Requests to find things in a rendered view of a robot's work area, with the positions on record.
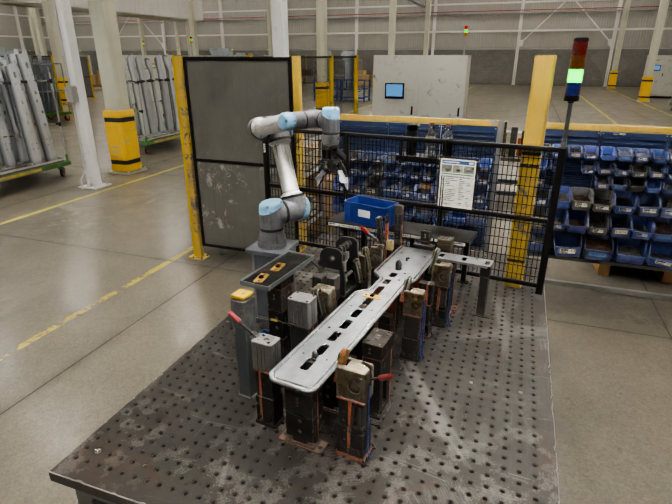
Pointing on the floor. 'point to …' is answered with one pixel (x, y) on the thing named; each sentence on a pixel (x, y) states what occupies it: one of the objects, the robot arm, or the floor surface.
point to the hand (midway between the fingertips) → (333, 188)
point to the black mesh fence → (421, 189)
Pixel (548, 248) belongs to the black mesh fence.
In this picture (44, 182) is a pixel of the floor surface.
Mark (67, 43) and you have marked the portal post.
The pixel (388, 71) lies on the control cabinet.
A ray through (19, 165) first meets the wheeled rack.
